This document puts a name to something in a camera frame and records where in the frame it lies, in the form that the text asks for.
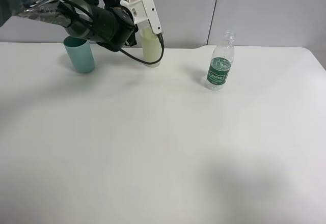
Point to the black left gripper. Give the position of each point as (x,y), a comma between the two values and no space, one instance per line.
(124,28)

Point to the clear green-label water bottle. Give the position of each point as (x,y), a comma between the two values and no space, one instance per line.
(221,62)

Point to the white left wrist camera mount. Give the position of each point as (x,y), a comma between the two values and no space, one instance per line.
(144,10)

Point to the teal plastic cup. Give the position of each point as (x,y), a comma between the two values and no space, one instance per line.
(80,54)

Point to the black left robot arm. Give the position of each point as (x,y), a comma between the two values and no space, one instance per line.
(111,26)

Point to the light green plastic cup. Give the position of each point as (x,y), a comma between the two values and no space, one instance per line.
(151,46)

